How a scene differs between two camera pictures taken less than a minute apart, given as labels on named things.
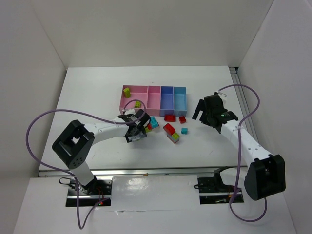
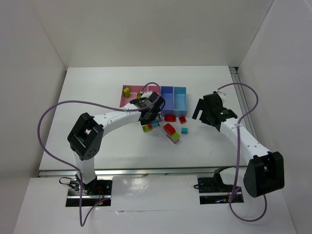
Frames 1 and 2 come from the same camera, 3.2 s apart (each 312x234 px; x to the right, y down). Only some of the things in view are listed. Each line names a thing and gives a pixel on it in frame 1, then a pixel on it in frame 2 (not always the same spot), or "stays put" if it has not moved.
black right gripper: [204, 113] stays put
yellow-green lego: [126, 92] stays put
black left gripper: [140, 125] to [151, 114]
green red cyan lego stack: [153, 124] stays put
